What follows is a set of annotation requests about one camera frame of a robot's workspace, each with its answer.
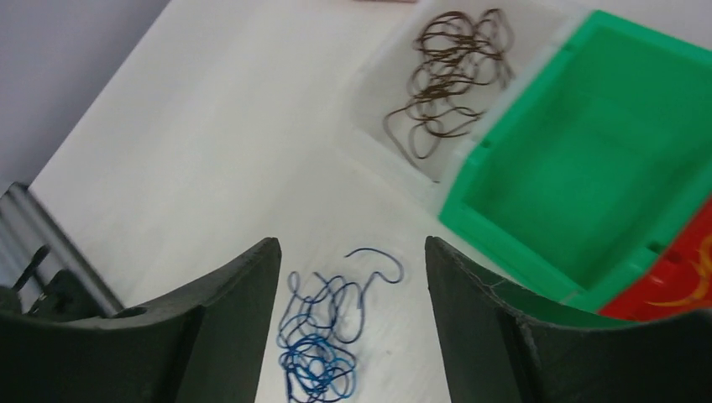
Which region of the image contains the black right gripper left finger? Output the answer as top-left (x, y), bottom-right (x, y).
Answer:
top-left (1, 238), bottom-right (282, 402)

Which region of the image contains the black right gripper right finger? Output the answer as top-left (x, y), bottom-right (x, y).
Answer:
top-left (425, 236), bottom-right (711, 402)

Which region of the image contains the blue cable tangle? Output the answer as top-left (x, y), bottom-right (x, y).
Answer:
top-left (276, 247), bottom-right (405, 403)

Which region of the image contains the thin yellow cable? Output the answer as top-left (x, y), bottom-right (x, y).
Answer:
top-left (647, 233), bottom-right (712, 310)

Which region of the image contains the thin black cable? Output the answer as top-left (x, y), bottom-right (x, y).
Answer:
top-left (382, 55), bottom-right (488, 168)
top-left (408, 8), bottom-right (516, 98)

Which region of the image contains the green plastic bin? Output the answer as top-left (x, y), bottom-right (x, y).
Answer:
top-left (439, 11), bottom-right (711, 312)

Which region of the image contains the red plastic bin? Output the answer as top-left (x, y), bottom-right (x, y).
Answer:
top-left (598, 201), bottom-right (711, 322)

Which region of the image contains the clear plastic bin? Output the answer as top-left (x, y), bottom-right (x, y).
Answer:
top-left (340, 1), bottom-right (589, 193)

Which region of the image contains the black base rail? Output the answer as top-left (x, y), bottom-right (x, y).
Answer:
top-left (1, 182), bottom-right (124, 322)

